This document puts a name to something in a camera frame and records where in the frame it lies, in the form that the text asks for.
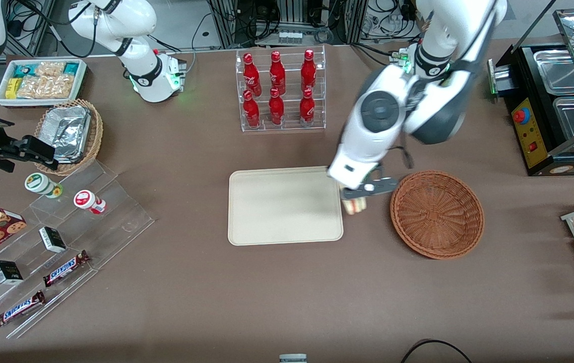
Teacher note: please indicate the triangular sandwich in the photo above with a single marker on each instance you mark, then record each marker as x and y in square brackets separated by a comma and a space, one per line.
[355, 206]

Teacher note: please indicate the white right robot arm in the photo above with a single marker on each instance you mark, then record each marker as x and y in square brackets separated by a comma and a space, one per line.
[143, 75]

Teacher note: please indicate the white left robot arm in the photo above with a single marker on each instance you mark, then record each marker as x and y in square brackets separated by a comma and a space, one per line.
[382, 111]

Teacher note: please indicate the light tan wicker basket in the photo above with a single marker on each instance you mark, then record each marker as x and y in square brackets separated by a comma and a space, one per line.
[96, 136]

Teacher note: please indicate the cream plastic serving tray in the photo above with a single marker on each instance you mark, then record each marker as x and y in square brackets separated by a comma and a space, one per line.
[285, 212]

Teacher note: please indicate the brown round wicker basket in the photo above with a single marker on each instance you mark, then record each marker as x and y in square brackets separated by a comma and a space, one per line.
[437, 217]

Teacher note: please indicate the green lid yogurt cup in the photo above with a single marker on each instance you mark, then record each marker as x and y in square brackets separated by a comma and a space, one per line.
[40, 183]

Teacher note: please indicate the stack of foil trays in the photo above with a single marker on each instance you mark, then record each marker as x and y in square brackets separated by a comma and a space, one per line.
[67, 132]

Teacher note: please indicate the red lid yogurt cup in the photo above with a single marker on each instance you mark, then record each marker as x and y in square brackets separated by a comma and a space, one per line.
[86, 199]

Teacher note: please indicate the large clear cracker bag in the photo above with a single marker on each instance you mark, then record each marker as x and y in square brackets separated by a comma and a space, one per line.
[47, 86]

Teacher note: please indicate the yellow snack packet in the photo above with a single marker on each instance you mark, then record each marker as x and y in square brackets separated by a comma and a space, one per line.
[12, 88]

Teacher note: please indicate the white rectangular snack bin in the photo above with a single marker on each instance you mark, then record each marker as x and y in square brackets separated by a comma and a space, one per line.
[81, 80]

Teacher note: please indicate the small black box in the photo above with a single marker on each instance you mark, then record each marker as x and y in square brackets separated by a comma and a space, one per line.
[7, 272]
[53, 240]

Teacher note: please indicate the small clear cracker bag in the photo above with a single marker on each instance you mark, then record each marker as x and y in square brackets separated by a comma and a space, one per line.
[50, 68]

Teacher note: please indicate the teal snack packet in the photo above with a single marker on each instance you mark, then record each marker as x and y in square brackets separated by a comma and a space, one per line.
[23, 70]
[71, 68]

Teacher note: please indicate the red cola bottle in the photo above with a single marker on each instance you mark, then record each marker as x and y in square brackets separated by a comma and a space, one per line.
[307, 110]
[308, 71]
[251, 112]
[251, 75]
[277, 74]
[276, 110]

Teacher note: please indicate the clear acrylic stepped display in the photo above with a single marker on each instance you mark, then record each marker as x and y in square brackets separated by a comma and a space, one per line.
[115, 222]

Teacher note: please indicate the Snickers chocolate bar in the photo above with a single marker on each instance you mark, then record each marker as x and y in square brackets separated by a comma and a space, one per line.
[18, 309]
[65, 268]

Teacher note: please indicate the clear acrylic bottle rack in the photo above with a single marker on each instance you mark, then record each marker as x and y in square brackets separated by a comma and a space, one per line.
[291, 85]

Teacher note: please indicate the white power strip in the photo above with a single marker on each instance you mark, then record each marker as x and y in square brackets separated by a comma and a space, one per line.
[290, 37]

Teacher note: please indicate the small grey device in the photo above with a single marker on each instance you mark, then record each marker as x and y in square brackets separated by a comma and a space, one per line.
[293, 358]

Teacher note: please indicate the black food warmer machine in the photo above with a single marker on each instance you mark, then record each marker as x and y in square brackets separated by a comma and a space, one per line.
[531, 131]

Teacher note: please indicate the aluminium frame equipment rack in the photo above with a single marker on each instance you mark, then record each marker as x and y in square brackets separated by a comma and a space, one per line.
[292, 15]

